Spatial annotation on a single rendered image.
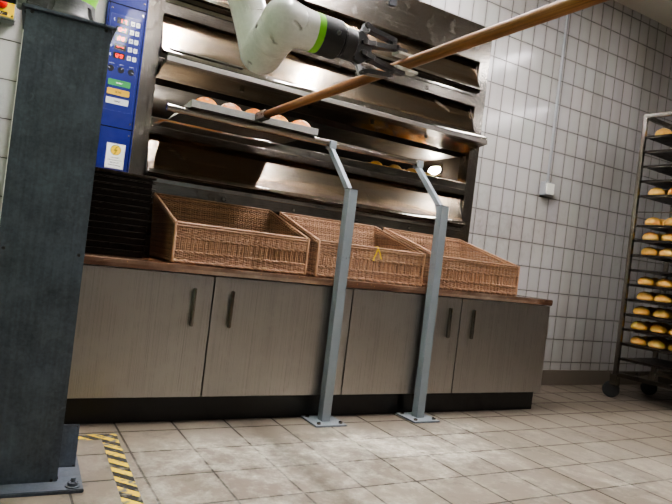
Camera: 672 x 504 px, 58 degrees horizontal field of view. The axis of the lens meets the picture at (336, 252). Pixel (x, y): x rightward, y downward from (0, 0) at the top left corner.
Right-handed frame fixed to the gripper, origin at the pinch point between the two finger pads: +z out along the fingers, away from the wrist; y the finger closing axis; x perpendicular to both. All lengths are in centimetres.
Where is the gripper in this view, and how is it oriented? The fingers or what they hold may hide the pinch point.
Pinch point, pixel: (405, 63)
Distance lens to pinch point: 163.8
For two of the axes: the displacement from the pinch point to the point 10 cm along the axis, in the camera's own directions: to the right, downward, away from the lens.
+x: 5.0, 0.6, -8.6
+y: -1.3, 9.9, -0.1
